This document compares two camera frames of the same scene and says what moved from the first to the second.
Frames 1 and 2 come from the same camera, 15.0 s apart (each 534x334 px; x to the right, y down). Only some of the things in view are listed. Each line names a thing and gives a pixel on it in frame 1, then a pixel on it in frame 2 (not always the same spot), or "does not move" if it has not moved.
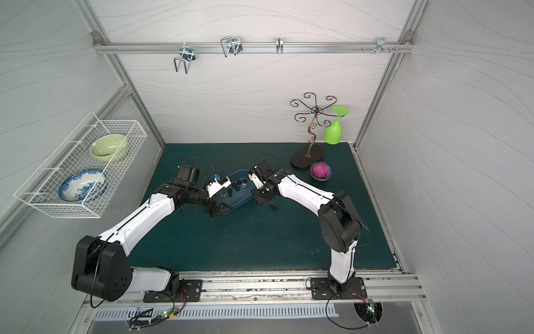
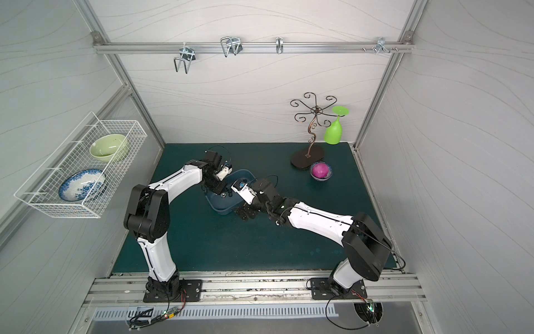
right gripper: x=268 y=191 → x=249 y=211
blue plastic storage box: x=240 y=191 does not move
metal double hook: x=188 y=56 does not move
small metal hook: x=279 y=44 does not move
